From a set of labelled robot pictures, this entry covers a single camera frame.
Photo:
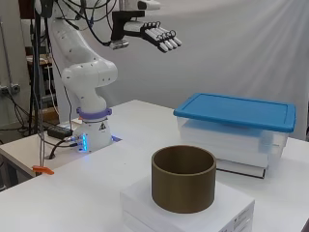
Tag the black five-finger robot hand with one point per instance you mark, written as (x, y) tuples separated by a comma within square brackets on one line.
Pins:
[(161, 36)]

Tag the blue plastic lid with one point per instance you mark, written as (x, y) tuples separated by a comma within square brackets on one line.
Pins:
[(235, 109)]

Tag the white seven-joint robot arm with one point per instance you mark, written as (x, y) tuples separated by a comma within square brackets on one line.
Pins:
[(87, 74)]

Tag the white hanging sheet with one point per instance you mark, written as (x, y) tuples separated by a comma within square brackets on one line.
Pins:
[(225, 58)]

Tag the thick white flat box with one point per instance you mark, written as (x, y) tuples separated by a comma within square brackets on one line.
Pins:
[(219, 135)]

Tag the black tripod stand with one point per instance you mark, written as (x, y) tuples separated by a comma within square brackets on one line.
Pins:
[(36, 64)]

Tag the brown cardboard box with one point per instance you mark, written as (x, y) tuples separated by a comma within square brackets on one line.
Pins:
[(49, 116)]

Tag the wide white flat box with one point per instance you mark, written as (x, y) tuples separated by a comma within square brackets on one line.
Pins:
[(244, 158)]

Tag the brown round tub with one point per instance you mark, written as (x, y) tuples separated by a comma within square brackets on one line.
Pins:
[(183, 190)]

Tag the clear plastic box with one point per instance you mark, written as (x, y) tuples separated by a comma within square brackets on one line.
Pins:
[(277, 145)]

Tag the white flat stand box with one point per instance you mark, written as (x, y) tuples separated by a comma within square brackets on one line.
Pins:
[(135, 224), (141, 196)]

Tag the orange clamp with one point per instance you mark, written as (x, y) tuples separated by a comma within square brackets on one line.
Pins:
[(43, 170)]

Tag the low beige side table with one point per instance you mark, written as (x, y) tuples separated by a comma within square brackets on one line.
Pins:
[(22, 151)]

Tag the grey wall outlet box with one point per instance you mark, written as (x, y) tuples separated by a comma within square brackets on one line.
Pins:
[(13, 88)]

